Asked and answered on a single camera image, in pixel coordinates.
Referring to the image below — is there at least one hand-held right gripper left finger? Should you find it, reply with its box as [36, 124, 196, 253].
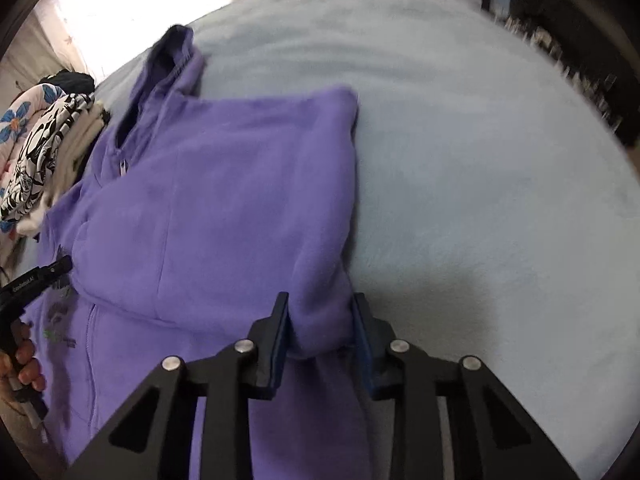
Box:
[62, 291, 291, 480]

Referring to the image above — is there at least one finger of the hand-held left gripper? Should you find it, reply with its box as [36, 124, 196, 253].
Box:
[32, 255, 73, 291]

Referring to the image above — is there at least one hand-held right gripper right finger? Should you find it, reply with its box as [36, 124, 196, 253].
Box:
[352, 293, 583, 480]

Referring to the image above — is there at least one purple zip hoodie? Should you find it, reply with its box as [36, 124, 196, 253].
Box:
[22, 25, 373, 480]

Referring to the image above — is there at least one person's left hand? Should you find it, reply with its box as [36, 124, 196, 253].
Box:
[0, 322, 47, 403]

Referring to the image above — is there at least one black and white patterned cloth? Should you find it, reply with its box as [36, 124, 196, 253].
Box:
[0, 92, 96, 221]

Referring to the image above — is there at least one floral curtain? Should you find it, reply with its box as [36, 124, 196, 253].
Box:
[0, 7, 101, 91]

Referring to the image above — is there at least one light blue blanket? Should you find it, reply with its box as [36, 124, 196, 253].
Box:
[92, 0, 640, 480]

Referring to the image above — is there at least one black piano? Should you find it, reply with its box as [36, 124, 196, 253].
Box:
[480, 0, 640, 147]

